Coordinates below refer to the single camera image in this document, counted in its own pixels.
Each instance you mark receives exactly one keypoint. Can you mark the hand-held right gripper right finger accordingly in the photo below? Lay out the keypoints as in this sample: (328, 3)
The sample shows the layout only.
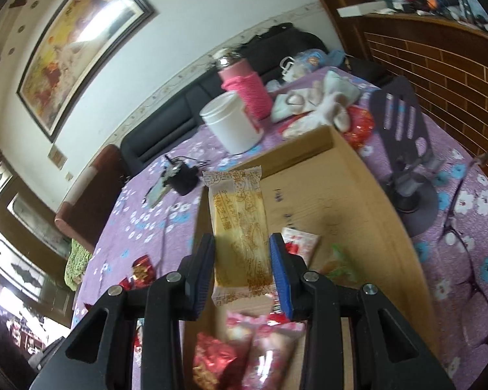
(282, 276)

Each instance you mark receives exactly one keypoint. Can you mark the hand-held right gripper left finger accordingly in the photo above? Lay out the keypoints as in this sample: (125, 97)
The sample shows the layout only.
(205, 276)

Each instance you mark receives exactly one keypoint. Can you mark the white red snack packet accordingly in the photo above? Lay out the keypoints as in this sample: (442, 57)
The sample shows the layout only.
(303, 243)

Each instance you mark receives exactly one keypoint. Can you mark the green snack packet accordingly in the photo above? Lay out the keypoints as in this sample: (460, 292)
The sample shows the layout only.
(337, 264)

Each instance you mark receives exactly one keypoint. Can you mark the long clear beige snack packet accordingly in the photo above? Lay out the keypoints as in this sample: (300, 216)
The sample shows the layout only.
(238, 227)

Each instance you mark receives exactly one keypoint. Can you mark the shiny red foil packet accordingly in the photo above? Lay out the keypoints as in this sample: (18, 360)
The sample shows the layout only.
(143, 270)

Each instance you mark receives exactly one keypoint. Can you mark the pink cartoon snack packet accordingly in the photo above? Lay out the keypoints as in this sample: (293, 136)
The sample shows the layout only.
(264, 353)

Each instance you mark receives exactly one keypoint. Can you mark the small red packet dark label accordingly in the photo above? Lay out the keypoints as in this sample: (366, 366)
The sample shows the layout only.
(125, 283)

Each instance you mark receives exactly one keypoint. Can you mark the large red packet gold print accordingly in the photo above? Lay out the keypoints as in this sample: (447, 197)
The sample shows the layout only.
(211, 357)

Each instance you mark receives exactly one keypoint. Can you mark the shallow cardboard box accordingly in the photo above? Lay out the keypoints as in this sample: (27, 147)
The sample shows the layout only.
(349, 195)

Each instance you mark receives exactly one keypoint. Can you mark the purple floral tablecloth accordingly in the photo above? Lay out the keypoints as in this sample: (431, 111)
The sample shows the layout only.
(146, 227)

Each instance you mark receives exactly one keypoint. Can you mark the black cylindrical motor device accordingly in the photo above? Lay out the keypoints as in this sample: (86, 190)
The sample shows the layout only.
(185, 183)

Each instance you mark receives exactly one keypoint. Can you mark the green blanket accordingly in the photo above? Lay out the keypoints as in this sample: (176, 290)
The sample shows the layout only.
(77, 264)

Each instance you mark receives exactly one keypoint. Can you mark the brown armchair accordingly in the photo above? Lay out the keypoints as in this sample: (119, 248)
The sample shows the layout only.
(93, 195)

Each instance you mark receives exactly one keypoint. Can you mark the black leather sofa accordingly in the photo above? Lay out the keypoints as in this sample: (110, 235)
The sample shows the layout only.
(166, 130)

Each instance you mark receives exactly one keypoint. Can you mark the white plastic jar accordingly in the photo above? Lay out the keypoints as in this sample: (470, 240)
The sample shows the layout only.
(231, 126)

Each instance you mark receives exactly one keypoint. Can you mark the white sock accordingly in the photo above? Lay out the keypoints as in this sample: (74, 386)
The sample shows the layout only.
(286, 107)
(333, 89)

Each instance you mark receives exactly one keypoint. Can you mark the crinkled red wrapper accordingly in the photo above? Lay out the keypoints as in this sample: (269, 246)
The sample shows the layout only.
(360, 126)

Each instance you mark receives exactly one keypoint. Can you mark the wooden door with glass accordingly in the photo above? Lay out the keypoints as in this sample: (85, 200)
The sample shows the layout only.
(24, 227)

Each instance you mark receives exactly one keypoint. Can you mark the bottle with pink knitted sleeve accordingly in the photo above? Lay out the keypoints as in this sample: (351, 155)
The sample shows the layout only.
(248, 85)

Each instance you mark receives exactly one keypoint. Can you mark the thin-framed eyeglasses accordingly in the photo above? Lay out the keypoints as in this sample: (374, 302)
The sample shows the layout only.
(475, 317)

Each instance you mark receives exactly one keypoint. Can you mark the grey metal phone stand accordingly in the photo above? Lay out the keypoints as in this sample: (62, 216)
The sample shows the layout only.
(398, 109)

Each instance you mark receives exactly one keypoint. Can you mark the blue cartoon plastic bag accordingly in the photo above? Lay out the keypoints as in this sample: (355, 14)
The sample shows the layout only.
(315, 59)

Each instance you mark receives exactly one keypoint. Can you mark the dark clothes pile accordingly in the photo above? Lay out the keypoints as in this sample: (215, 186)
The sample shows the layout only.
(272, 32)

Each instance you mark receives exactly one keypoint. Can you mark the framed painting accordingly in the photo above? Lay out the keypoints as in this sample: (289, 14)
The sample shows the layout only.
(73, 48)

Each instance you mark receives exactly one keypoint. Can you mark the wooden brick-pattern cabinet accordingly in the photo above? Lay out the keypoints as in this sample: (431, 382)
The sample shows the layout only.
(431, 57)

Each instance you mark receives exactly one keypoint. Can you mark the flat white box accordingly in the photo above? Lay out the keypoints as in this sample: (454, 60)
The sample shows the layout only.
(360, 8)

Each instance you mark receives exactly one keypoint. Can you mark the small wall plaque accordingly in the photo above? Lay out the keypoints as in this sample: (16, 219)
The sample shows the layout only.
(57, 157)

